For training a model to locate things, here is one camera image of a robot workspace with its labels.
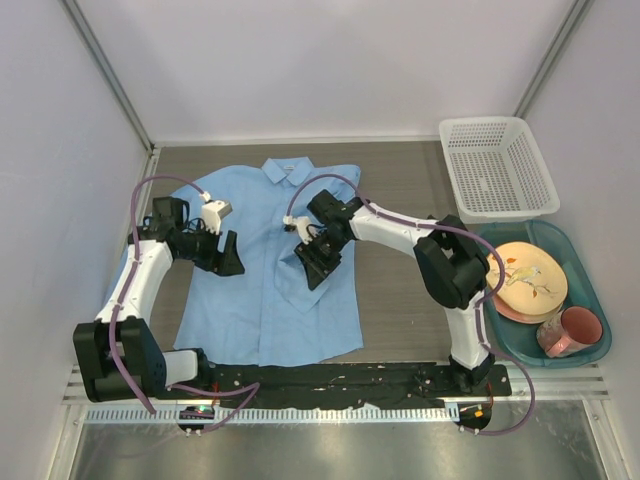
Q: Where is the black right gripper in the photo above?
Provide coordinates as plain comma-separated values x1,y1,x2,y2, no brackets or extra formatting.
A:
296,229,350,289

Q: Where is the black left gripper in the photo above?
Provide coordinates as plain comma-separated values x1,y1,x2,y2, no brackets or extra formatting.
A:
176,220,244,276

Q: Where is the light blue button shirt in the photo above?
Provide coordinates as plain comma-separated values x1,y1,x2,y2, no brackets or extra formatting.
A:
107,157,365,369

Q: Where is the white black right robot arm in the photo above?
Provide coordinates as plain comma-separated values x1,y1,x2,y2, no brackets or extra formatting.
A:
283,190,495,395

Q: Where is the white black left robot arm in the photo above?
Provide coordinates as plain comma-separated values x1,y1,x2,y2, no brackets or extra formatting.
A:
73,196,245,402

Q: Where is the pink plate under cream plate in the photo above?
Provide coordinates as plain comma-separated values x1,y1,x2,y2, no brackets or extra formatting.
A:
493,296,550,324

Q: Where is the white plastic mesh basket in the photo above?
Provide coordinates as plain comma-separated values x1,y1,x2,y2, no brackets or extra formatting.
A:
439,116,560,225

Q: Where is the cream bird pattern plate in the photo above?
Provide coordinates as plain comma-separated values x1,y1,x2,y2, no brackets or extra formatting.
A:
486,241,568,316

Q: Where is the pink ceramic mug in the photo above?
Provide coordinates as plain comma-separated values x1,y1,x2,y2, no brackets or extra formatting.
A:
536,306,604,358

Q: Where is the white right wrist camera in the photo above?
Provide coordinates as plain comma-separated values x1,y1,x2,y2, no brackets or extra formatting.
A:
283,215,313,245

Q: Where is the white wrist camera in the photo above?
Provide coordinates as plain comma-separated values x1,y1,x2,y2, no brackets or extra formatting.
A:
283,215,313,245
199,192,232,235

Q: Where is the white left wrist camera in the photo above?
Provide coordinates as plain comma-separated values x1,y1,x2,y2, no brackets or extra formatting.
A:
199,192,232,235

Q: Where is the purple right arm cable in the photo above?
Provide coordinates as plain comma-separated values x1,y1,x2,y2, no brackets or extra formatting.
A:
287,173,537,439

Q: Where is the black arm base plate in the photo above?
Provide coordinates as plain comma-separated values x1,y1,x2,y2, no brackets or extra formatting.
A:
187,362,512,410

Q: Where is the white slotted cable duct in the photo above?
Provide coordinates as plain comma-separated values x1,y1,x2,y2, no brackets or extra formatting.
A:
85,403,459,425

